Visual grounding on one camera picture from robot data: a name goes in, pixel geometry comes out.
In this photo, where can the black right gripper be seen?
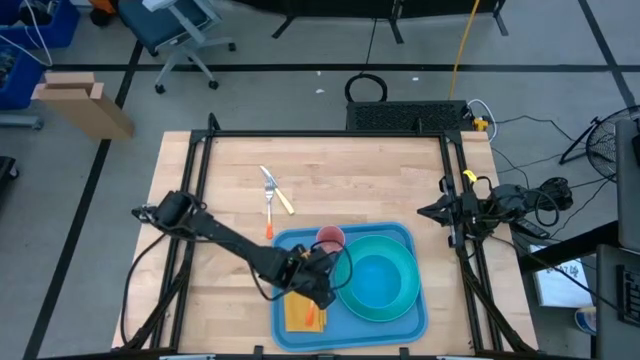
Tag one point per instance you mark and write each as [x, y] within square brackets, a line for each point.
[470, 210]

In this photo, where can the black partition screen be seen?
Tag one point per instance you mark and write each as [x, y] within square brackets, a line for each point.
[350, 6]

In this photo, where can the blue plastic bowl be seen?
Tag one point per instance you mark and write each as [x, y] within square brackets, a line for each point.
[375, 282]

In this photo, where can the black perforated computer case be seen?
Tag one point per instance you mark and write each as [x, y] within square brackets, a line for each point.
[400, 116]

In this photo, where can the pink plastic cup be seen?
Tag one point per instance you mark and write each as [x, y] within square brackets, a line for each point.
[330, 235]

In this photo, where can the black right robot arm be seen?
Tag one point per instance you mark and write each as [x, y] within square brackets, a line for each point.
[510, 197]

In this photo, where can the white paper sheet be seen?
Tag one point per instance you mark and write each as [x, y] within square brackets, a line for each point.
[560, 287]

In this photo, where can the yellow power plug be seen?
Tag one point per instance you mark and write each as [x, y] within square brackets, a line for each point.
[480, 124]

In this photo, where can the black keyboard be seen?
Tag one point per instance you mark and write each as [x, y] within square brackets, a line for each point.
[630, 295]

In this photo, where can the yellow cloth napkin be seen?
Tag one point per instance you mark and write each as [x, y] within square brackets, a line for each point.
[297, 320]

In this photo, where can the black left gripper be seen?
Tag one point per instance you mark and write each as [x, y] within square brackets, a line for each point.
[305, 270]

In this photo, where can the brown cardboard box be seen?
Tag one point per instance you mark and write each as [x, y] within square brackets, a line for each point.
[90, 107]

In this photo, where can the black power strip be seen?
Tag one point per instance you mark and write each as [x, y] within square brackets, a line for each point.
[531, 228]

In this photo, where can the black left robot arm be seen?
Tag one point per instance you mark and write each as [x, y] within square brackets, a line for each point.
[220, 235]

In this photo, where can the grey blue office chair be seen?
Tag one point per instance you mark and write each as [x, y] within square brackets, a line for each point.
[165, 22]

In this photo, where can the silver aluminium bar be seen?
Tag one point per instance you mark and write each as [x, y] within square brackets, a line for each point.
[187, 357]
[465, 357]

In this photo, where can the teal plastic plate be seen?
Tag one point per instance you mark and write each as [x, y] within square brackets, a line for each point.
[410, 270]

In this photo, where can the black floor fan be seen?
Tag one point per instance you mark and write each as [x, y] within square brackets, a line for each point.
[602, 142]

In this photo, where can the blue plastic bin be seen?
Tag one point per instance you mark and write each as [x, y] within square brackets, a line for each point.
[55, 27]
[20, 80]

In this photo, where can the blue plastic tray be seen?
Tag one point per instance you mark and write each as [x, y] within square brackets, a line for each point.
[360, 332]

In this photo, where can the black aluminium table frame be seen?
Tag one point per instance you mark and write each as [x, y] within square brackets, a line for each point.
[325, 133]

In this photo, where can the black desk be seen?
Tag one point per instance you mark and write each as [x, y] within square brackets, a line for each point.
[612, 320]

